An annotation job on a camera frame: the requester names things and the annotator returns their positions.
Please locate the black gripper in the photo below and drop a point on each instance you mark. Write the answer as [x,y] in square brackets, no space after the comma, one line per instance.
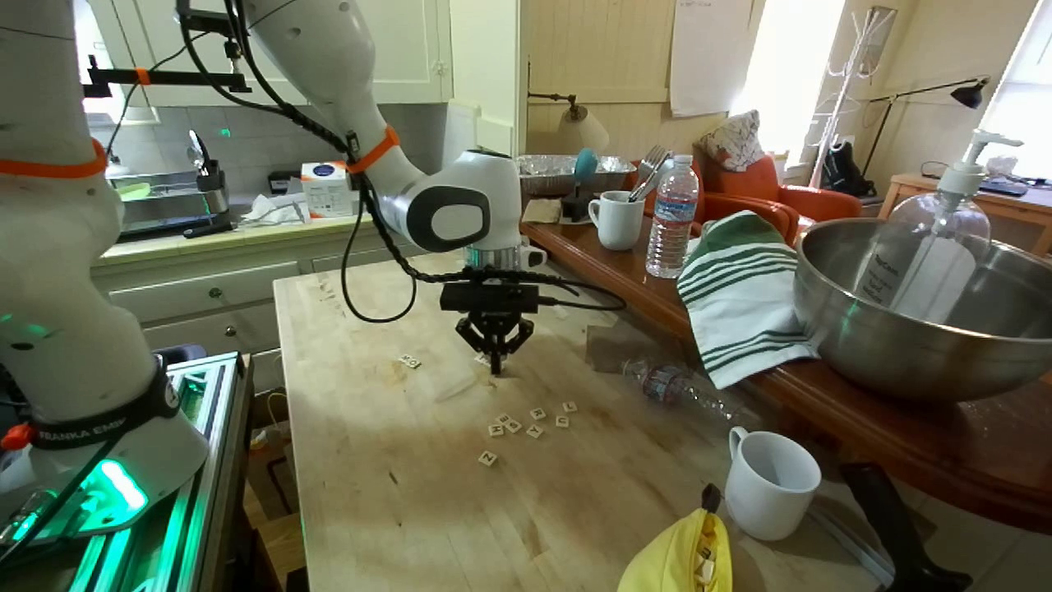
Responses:
[496,323]

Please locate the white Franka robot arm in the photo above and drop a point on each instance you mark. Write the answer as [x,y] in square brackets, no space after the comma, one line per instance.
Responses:
[68,275]

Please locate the cream tile letter E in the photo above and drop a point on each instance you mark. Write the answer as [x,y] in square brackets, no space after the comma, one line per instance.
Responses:
[512,424]

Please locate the cream tile letter A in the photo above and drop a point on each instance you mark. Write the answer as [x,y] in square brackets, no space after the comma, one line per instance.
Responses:
[538,414]

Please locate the cream tile letter H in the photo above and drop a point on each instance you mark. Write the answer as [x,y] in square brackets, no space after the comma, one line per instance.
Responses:
[497,428]

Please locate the cream tile letter Y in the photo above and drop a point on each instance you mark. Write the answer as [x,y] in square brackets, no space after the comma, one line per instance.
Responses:
[534,432]

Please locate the cream letter tile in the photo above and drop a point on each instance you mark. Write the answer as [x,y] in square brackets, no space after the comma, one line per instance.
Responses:
[571,406]

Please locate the cream tile letter U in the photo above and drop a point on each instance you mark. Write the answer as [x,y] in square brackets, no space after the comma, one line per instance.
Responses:
[560,419]

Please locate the cream tile letter N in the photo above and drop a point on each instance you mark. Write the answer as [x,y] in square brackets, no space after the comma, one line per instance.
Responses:
[488,458]

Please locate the white ceramic mug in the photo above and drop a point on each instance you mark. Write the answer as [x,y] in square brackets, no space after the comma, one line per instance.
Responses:
[768,496]
[616,222]

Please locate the crumpled clear plastic bottle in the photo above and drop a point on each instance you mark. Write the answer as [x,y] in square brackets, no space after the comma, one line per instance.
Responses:
[668,381]

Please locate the aluminium foil tray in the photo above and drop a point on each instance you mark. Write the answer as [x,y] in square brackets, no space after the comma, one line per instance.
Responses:
[547,169]

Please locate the metal ladle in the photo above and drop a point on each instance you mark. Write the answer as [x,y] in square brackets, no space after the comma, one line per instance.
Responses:
[647,188]

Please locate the clear plastic water bottle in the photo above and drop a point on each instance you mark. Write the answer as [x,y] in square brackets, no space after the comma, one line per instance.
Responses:
[672,218]

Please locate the lamp with cream shade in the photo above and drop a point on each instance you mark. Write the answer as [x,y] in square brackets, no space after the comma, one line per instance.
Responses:
[581,134]

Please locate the white wipes canister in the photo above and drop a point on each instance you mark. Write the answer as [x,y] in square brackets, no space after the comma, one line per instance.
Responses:
[322,188]

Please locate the green white striped towel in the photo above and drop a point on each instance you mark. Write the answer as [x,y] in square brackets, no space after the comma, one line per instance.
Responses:
[745,296]

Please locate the crumpled white cloth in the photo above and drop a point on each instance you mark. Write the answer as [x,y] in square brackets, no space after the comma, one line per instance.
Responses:
[274,210]

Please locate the yellow banana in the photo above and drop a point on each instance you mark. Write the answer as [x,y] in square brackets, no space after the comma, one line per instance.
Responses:
[668,563]

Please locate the white upper kitchen cabinets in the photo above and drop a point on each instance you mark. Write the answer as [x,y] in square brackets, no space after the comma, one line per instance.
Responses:
[423,51]

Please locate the white kitchen counter cabinets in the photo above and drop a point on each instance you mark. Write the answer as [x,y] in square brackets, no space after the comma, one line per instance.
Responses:
[199,292]

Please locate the patterned cushion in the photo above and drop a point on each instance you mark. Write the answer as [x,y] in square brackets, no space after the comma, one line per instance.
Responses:
[735,139]

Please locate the black kitchen faucet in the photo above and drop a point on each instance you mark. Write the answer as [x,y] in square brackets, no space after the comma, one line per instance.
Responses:
[207,181]

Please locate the orange armchair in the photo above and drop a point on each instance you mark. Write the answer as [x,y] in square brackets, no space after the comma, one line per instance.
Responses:
[811,201]

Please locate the black shoes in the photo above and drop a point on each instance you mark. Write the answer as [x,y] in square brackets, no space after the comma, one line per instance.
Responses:
[845,169]

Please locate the black mounting rod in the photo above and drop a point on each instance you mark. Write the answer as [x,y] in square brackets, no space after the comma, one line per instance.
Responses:
[184,82]

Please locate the stainless steel mixing bowl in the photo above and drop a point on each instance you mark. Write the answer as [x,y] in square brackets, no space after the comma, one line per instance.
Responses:
[921,350]

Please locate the white coat stand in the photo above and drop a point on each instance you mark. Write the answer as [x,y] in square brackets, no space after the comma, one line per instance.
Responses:
[851,88]

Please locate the clear pump sanitizer bottle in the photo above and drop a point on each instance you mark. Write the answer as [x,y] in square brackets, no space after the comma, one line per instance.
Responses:
[932,265]

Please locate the black stand leg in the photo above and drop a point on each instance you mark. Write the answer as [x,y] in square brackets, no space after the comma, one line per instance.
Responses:
[898,538]

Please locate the dark brown wooden table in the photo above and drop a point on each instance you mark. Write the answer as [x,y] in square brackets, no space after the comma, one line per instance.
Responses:
[964,448]

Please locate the black desk lamp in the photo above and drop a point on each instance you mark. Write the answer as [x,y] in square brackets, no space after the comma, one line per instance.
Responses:
[967,95]

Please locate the light wooden desk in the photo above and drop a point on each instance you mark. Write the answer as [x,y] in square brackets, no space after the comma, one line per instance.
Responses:
[1021,210]

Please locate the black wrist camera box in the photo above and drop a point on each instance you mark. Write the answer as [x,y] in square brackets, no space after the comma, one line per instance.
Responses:
[492,296]

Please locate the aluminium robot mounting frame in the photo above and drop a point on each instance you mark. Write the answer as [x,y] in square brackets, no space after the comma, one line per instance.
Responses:
[199,481]

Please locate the white wall poster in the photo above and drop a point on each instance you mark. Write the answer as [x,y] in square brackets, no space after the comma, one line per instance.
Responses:
[710,53]

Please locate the black stereo camera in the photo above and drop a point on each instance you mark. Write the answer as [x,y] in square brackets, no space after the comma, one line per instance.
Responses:
[207,21]

